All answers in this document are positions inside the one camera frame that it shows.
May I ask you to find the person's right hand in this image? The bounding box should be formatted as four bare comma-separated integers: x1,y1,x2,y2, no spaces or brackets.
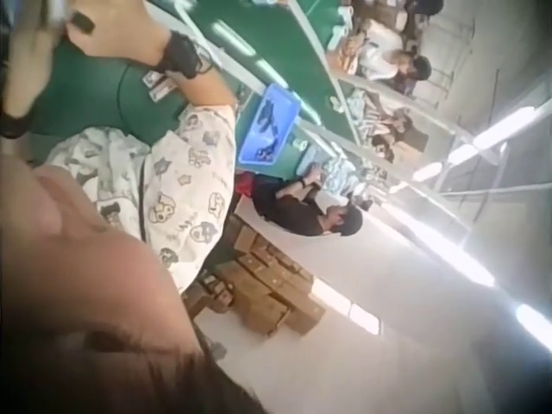
60,0,170,72

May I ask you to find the person's left hand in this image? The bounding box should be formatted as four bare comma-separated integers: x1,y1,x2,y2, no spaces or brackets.
3,26,60,117

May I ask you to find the small black part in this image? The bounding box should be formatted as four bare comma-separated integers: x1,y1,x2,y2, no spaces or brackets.
68,11,97,34

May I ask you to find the white grey part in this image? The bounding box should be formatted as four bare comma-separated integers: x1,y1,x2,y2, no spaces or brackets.
40,0,73,27

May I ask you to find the black wrist band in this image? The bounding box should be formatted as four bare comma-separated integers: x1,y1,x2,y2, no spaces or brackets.
0,105,35,141
154,32,216,81

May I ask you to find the green conveyor belt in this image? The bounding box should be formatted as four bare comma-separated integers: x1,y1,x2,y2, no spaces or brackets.
146,0,361,146

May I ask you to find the blue plastic tray with parts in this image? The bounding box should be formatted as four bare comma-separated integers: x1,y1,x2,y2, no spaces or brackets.
237,83,302,166

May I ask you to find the heap of white parts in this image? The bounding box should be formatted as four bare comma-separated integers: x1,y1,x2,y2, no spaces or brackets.
319,155,381,204

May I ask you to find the stack of cardboard boxes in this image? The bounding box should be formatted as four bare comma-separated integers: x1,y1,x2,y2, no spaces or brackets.
188,214,328,336

